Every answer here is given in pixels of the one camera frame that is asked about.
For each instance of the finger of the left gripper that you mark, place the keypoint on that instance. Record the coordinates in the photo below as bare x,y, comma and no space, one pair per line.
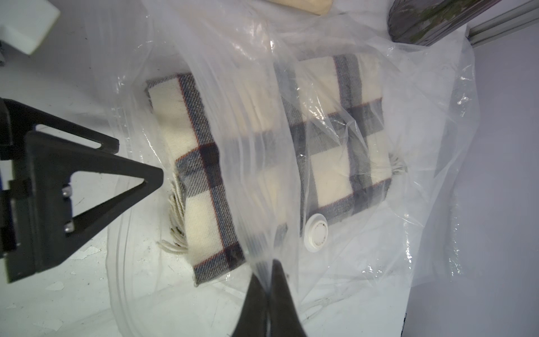
18,119
61,195

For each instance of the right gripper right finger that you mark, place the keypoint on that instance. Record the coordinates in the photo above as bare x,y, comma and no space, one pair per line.
283,317

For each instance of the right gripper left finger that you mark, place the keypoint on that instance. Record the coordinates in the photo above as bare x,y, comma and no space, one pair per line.
253,319

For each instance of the clear plastic vacuum bag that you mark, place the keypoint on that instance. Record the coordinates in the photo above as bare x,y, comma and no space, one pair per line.
259,118

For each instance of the white vacuum bag valve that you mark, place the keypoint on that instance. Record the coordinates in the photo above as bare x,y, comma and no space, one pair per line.
315,233

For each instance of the beige leather gloves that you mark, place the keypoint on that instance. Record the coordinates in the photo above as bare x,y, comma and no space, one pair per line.
316,7

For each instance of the purple glass vase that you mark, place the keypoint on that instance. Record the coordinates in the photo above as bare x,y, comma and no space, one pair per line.
425,22

